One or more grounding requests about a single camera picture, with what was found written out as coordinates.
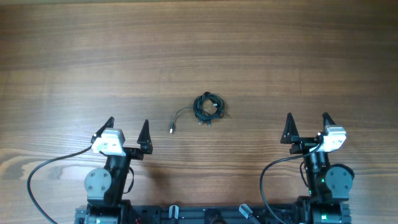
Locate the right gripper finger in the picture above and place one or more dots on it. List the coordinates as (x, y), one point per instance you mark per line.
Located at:
(327, 120)
(290, 134)

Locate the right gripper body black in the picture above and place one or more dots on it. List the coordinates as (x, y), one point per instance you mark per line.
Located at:
(305, 144)

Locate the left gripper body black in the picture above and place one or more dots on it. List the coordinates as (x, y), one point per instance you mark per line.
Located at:
(134, 153)

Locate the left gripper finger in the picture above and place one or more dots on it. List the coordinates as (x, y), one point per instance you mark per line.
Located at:
(144, 139)
(108, 124)

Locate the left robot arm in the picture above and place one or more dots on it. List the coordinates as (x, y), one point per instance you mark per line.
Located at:
(105, 186)

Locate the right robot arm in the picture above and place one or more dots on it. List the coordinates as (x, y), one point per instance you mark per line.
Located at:
(328, 184)

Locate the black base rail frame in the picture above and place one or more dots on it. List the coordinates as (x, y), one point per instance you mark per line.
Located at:
(201, 215)

